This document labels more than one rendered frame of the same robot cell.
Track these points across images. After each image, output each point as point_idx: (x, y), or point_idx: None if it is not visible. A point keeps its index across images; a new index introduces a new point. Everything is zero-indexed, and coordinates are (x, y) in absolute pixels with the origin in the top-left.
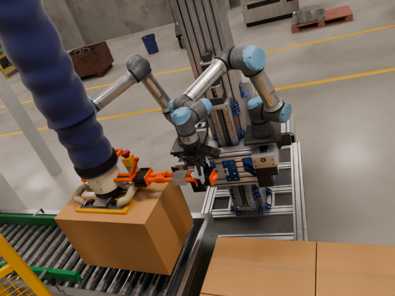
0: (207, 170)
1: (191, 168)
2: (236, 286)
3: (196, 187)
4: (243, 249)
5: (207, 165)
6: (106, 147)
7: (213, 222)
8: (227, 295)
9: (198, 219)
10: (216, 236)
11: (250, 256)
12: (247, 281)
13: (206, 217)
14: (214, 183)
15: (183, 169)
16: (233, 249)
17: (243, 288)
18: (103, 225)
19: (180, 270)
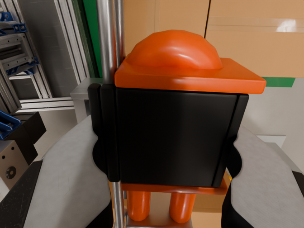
0: (145, 128)
1: (6, 159)
2: (189, 26)
3: (37, 131)
4: (126, 26)
5: (97, 151)
6: None
7: (81, 86)
8: (203, 36)
9: (86, 108)
10: (95, 79)
11: (137, 11)
12: (181, 8)
13: (82, 98)
14: (11, 101)
15: (16, 174)
16: (128, 42)
17: (193, 13)
18: None
19: None
